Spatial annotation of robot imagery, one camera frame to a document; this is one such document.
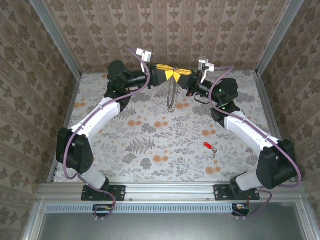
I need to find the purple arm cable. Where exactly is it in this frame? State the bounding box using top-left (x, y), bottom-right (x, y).
top-left (209, 65), bottom-right (303, 220)
top-left (62, 47), bottom-right (151, 221)

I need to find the aluminium corner post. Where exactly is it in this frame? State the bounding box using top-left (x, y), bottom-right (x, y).
top-left (29, 0), bottom-right (83, 79)
top-left (255, 0), bottom-right (305, 76)

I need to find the grey metal panel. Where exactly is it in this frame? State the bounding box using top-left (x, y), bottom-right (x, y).
top-left (37, 201), bottom-right (310, 240)

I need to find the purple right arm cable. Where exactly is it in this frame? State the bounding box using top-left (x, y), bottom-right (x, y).
top-left (209, 65), bottom-right (303, 220)

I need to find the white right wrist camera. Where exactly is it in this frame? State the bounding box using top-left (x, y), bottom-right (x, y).
top-left (198, 58), bottom-right (216, 83)

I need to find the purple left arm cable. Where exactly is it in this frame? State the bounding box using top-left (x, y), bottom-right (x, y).
top-left (62, 47), bottom-right (151, 221)

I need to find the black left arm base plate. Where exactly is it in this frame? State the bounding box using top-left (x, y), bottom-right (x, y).
top-left (81, 184), bottom-right (126, 202)

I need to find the black connector with wires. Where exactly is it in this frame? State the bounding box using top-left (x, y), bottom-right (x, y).
top-left (92, 203), bottom-right (113, 218)
top-left (231, 202), bottom-right (251, 217)

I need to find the large keyring with split rings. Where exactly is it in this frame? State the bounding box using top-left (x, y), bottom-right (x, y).
top-left (165, 74), bottom-right (180, 114)

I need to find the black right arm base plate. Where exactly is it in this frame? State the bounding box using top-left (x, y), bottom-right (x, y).
top-left (213, 184), bottom-right (261, 202)

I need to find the aluminium frame bar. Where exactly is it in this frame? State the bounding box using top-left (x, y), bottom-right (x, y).
top-left (21, 199), bottom-right (47, 240)
top-left (301, 199), bottom-right (320, 240)

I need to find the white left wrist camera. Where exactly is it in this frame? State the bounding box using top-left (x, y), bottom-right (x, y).
top-left (135, 47), bottom-right (153, 72)

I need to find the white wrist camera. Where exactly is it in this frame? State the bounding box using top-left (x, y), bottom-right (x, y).
top-left (135, 47), bottom-right (153, 72)
top-left (198, 58), bottom-right (216, 83)

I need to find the grey slotted cable duct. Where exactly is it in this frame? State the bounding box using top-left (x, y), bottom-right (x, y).
top-left (45, 202), bottom-right (236, 214)

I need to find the aluminium side rail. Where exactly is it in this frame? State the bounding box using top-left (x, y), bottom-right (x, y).
top-left (46, 74), bottom-right (83, 184)
top-left (251, 71), bottom-right (305, 185)

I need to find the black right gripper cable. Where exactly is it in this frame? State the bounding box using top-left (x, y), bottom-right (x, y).
top-left (193, 92), bottom-right (213, 104)

